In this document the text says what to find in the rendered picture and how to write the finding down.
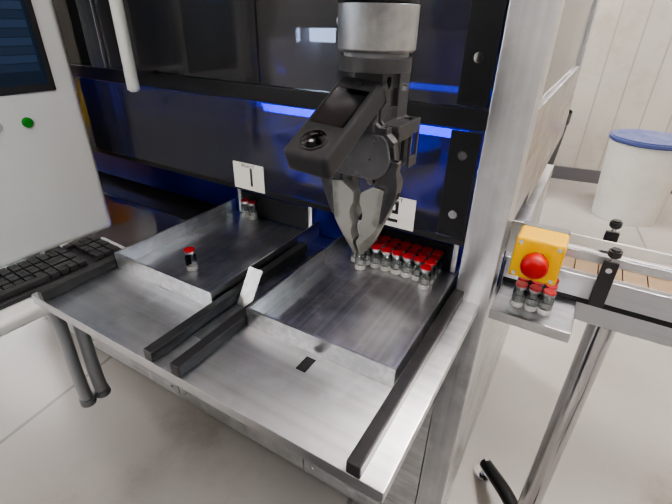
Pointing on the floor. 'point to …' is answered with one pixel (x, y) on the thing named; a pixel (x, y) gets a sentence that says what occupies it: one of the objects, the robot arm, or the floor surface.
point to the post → (492, 216)
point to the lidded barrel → (634, 177)
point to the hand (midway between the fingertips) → (356, 245)
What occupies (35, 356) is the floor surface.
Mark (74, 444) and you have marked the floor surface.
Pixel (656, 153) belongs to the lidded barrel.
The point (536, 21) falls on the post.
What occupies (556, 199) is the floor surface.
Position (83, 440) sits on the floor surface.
